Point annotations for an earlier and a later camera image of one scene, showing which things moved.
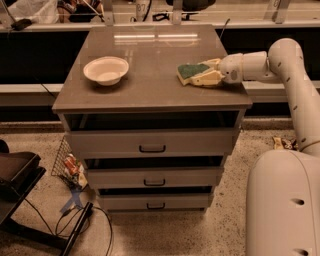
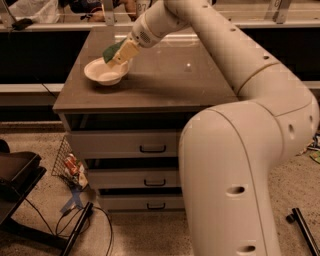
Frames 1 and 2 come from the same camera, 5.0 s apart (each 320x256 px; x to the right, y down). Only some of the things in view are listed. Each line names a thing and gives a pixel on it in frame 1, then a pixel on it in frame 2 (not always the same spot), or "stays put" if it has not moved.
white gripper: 231,69 -> 142,34
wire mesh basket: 68,167 stays put
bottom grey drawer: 155,201 stays put
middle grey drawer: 156,177 stays put
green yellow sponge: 186,71 -> 110,53
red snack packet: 72,163 stays put
